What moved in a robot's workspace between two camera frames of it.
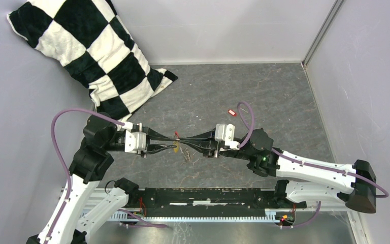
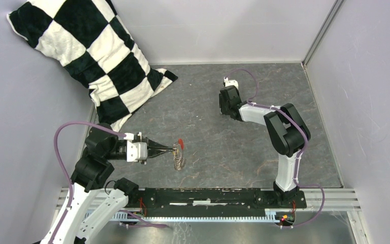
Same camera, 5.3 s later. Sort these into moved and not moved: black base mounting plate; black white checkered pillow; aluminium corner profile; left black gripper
Moved: left black gripper
Not moved: black white checkered pillow; aluminium corner profile; black base mounting plate
